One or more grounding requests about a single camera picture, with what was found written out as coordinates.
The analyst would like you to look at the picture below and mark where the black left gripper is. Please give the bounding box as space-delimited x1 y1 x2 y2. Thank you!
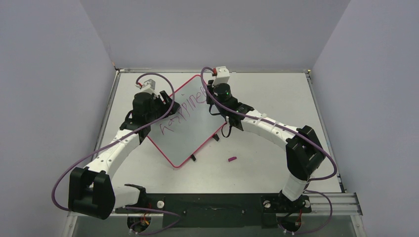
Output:
147 91 180 123

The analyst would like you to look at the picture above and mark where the pink framed whiteboard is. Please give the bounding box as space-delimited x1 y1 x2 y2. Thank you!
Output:
148 75 225 168

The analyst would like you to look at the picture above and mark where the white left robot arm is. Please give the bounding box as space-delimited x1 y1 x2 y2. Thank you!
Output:
68 91 180 220

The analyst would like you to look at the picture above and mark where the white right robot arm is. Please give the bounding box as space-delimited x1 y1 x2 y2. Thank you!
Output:
207 80 326 211

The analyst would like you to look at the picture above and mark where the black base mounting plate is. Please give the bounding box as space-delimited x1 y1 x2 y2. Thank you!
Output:
116 193 312 228

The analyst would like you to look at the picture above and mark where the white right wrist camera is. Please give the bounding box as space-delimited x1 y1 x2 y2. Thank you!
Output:
212 66 230 87

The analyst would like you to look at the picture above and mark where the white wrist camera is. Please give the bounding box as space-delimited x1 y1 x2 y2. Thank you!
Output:
135 79 157 95
212 66 230 87

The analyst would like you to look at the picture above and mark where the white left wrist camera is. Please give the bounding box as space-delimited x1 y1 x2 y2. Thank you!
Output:
135 79 157 95

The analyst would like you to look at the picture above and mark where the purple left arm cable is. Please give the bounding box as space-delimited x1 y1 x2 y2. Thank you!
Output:
51 72 184 237

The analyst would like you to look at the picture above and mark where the aluminium front rail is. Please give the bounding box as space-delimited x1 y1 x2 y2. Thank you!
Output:
67 193 363 217

